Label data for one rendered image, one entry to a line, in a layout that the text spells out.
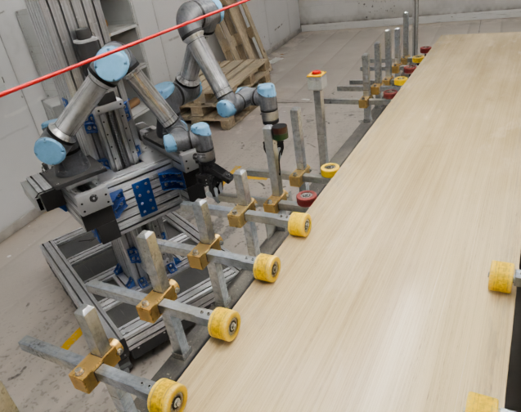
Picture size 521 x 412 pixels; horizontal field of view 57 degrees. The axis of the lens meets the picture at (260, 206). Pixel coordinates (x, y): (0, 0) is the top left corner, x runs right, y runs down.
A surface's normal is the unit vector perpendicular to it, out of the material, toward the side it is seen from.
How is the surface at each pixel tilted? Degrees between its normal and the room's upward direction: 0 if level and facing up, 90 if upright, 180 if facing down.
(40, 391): 0
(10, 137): 90
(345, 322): 0
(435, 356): 0
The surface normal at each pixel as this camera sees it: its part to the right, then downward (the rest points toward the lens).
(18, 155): 0.91, 0.08
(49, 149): 0.06, 0.56
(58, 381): -0.15, -0.86
